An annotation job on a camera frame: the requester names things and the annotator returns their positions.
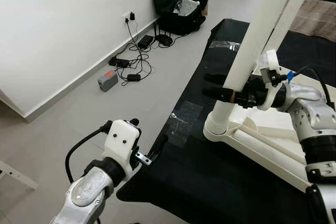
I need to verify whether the black tablecloth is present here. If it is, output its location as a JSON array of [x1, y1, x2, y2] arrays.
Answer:
[[117, 18, 336, 224]]

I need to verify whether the white furniture leg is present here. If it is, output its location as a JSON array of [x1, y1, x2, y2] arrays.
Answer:
[[0, 161, 40, 190]]

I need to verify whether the black router with antennas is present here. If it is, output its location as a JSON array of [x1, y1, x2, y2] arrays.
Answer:
[[155, 19, 174, 46]]

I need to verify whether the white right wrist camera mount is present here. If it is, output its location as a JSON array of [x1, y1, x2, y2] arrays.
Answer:
[[258, 50, 287, 110]]

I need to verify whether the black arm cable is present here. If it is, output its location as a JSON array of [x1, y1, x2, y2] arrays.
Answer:
[[65, 122, 113, 183], [286, 67, 332, 104]]

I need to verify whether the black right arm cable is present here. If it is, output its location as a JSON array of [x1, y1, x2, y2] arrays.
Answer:
[[286, 67, 332, 104]]

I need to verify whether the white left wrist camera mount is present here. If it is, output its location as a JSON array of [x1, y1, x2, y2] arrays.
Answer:
[[102, 120, 141, 175]]

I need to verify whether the black power strip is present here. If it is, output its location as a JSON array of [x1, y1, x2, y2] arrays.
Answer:
[[109, 57, 130, 68]]

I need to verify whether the clear tape strip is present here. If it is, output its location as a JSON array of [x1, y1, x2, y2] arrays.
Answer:
[[210, 40, 241, 51], [167, 114, 199, 136], [176, 101, 204, 147]]

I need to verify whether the grey box with red label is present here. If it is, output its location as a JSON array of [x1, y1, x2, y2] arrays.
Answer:
[[98, 70, 119, 92]]

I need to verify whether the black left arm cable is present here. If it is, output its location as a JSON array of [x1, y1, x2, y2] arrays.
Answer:
[[65, 122, 113, 183]]

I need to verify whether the white grey fabric item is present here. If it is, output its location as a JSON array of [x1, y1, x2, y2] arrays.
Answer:
[[178, 0, 200, 16]]

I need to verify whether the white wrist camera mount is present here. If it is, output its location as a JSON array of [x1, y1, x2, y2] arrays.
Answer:
[[102, 120, 141, 175], [258, 50, 287, 110]]

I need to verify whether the beige cloth covered furniture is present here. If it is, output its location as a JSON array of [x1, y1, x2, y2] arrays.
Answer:
[[289, 0, 336, 42]]

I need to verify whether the black floor cable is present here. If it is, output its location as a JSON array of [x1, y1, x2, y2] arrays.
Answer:
[[126, 19, 153, 86]]

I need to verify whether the white plastic children table top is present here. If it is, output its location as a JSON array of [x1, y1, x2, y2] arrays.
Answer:
[[204, 64, 336, 193]]

